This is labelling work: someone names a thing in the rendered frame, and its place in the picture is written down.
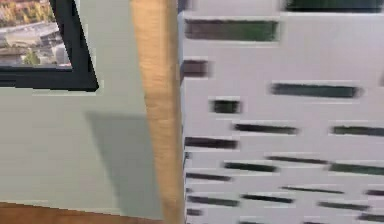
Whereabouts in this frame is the light wooden post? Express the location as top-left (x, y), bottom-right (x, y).
top-left (129, 0), bottom-right (186, 224)

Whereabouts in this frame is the black framed window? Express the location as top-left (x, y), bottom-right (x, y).
top-left (0, 0), bottom-right (100, 93)

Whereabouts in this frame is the white slotted screen panel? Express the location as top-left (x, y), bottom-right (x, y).
top-left (178, 0), bottom-right (384, 224)

